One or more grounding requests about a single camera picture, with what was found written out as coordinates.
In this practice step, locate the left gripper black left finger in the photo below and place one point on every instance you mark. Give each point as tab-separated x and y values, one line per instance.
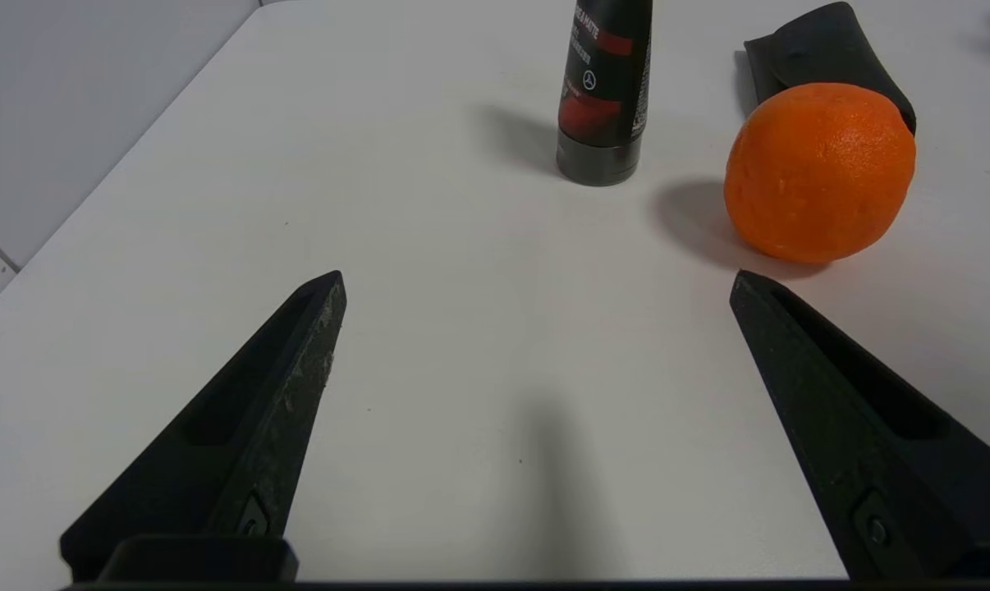
240	460

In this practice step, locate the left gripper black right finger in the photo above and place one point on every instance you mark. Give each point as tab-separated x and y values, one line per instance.
889	460

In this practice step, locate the orange fruit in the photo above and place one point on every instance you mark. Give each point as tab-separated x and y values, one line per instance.
819	172

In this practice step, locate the black fabric pouch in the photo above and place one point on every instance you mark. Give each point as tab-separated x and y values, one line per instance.
823	41

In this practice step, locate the black cosmetic tube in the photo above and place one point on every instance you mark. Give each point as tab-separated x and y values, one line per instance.
603	90

